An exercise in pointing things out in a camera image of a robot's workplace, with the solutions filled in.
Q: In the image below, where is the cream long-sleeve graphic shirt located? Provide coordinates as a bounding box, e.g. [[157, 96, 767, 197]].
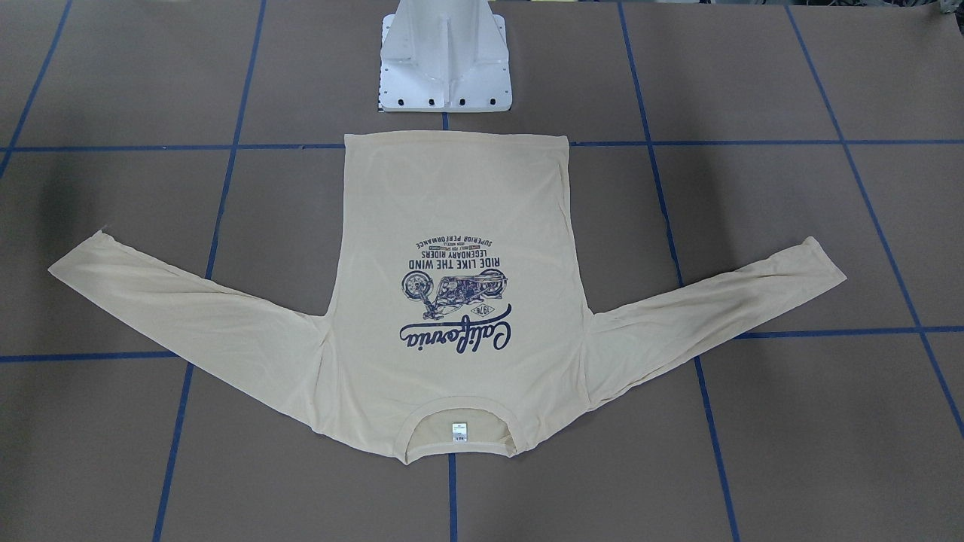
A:
[[50, 131, 846, 465]]

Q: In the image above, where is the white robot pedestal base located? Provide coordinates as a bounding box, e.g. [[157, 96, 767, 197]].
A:
[[378, 1, 513, 113]]

